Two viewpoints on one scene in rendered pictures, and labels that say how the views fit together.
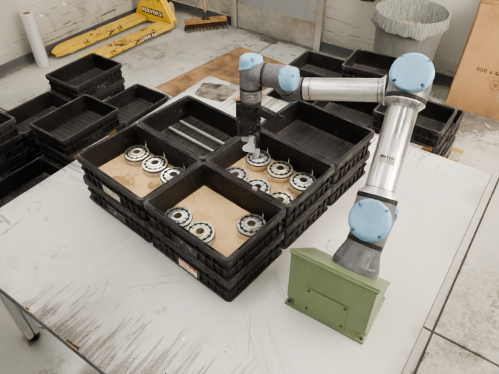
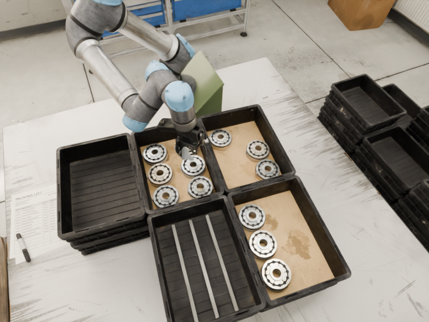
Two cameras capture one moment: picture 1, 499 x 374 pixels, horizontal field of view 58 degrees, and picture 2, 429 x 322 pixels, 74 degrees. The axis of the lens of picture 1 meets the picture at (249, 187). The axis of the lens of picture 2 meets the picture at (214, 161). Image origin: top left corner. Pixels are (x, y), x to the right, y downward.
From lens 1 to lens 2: 1.84 m
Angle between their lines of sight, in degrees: 79
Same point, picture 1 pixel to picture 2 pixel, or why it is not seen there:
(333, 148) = (90, 181)
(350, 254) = (189, 79)
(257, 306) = not seen: hidden behind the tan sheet
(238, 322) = not seen: hidden behind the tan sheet
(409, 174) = (50, 158)
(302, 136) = (97, 211)
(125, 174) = (293, 254)
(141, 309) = (304, 157)
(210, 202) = (233, 178)
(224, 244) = (244, 140)
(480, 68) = not seen: outside the picture
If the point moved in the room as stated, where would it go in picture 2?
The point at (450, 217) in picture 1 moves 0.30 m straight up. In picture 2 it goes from (78, 116) to (53, 71)
